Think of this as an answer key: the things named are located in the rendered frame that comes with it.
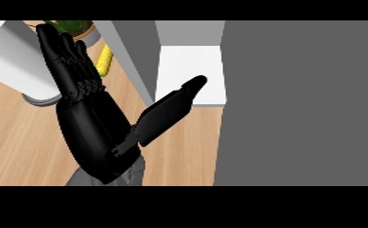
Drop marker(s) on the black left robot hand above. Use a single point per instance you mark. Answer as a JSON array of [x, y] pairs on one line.
[[91, 131]]

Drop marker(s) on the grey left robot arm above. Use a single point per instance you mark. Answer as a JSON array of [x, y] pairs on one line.
[[135, 176]]

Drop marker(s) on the grey cabinet with white shelf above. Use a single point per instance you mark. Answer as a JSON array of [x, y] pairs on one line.
[[191, 72]]

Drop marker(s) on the dark grey cabinet door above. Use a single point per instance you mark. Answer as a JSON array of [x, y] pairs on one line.
[[292, 102]]

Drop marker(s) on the yellow corn cob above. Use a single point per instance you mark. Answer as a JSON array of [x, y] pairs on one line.
[[104, 59]]

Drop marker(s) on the white cylindrical container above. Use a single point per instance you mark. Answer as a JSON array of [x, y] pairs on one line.
[[20, 63]]

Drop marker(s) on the green potted plant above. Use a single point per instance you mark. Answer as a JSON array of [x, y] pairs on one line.
[[77, 26]]

